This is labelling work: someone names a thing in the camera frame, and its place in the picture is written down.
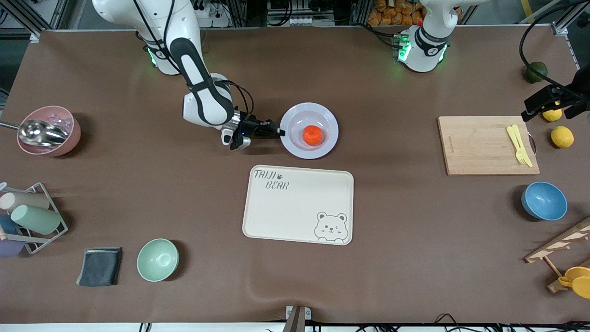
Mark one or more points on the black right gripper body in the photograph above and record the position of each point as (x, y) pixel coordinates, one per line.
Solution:
(251, 125)

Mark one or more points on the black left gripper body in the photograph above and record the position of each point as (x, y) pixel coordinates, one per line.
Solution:
(581, 86)

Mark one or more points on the lavender round plate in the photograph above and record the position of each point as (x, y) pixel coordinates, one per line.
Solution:
(295, 147)

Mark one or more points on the orange mandarin fruit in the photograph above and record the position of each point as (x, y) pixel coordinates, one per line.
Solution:
(312, 135)

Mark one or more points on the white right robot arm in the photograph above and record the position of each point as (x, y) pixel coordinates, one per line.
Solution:
(203, 101)

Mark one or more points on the yellow lemon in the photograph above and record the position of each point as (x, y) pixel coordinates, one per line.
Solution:
(552, 116)
(562, 137)

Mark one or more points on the yellow plastic fork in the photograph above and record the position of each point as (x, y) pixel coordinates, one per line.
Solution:
(513, 137)

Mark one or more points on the dark green round fruit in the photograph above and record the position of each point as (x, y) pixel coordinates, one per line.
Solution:
(538, 74)

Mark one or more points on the yellow plastic knife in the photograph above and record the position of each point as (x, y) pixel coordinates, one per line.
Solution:
(525, 154)

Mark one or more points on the wooden cutting board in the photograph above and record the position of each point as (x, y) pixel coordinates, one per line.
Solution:
(479, 143)

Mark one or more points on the cream bear print tray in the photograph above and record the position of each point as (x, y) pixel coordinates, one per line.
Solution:
(295, 207)

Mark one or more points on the blue bowl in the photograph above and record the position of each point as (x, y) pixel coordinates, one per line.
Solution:
(544, 201)

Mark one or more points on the white power strip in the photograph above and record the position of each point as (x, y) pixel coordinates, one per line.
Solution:
(214, 16)

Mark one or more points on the wooden peg drying rack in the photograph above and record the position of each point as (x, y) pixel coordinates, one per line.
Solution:
(553, 246)

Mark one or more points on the mint green bowl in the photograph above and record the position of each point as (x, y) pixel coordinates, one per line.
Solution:
(157, 260)

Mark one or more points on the bag of orange fruits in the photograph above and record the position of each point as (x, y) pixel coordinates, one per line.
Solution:
(396, 14)

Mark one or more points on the yellow mug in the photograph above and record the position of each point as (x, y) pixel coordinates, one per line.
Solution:
(581, 286)

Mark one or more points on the pink bowl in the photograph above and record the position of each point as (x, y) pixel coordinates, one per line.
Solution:
(73, 138)

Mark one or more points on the dark grey folded cloth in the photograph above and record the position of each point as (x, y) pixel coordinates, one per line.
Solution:
(99, 266)

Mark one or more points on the metal scoop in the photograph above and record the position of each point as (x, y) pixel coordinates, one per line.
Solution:
(39, 133)

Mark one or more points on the pale green cup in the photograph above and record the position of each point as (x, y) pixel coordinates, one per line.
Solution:
(37, 219)

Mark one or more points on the beige cup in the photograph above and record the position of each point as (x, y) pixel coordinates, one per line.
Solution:
(27, 200)

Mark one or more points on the blue cup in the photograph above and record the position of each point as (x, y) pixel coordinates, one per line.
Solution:
(7, 223)

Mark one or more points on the lilac cup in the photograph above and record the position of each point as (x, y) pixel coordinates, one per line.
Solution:
(9, 248)

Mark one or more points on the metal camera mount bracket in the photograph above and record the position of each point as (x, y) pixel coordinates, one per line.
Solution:
(297, 318)

